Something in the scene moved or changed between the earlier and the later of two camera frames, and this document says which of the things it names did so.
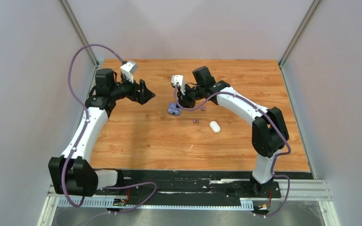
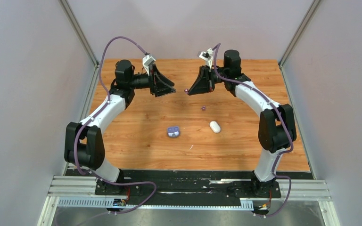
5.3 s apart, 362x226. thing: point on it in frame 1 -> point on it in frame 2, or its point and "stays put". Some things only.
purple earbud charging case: (174, 109) -> (173, 132)
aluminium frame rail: (299, 191) stays put
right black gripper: (183, 100) -> (205, 82)
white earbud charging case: (215, 126) stays put
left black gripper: (143, 96) -> (162, 85)
